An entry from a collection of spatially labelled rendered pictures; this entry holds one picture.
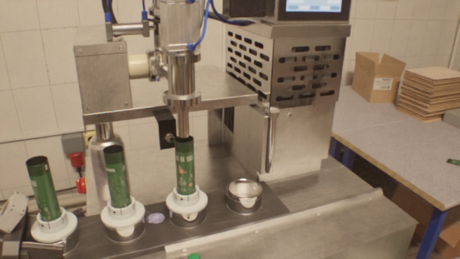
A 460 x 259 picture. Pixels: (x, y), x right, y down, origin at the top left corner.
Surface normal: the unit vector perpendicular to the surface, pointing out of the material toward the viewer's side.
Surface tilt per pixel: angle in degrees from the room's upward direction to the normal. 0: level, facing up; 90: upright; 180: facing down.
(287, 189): 0
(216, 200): 0
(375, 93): 90
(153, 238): 0
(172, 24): 90
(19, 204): 45
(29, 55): 90
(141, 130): 90
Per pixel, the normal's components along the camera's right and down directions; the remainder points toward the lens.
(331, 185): 0.02, -0.91
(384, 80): 0.05, 0.41
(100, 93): 0.37, 0.39
